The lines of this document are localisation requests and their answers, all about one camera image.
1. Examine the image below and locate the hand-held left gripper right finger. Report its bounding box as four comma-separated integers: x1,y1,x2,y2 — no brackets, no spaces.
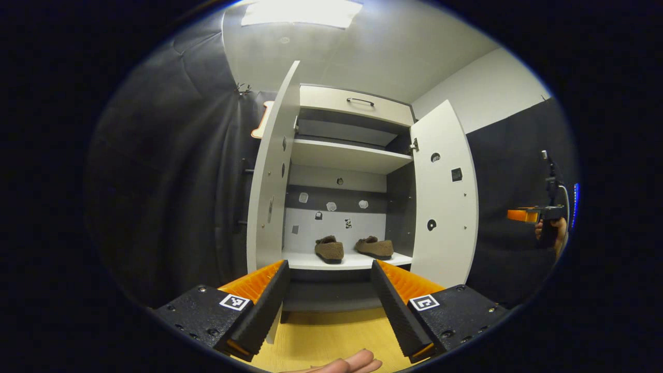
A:
369,258,512,364

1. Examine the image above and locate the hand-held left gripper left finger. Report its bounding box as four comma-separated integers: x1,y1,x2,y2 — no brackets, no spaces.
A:
154,259,291,363

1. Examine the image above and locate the white shoe cabinet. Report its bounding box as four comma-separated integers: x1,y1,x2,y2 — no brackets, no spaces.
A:
282,84,417,324

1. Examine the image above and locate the brown fuzzy shoe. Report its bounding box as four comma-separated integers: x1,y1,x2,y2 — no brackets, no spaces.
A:
354,236,394,261
314,235,345,265

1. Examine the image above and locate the ceiling light panel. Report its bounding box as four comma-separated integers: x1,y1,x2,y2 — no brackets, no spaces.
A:
241,0,363,29

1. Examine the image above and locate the white cabinet drawer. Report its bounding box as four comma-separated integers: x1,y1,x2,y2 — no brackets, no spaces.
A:
299,84,415,127

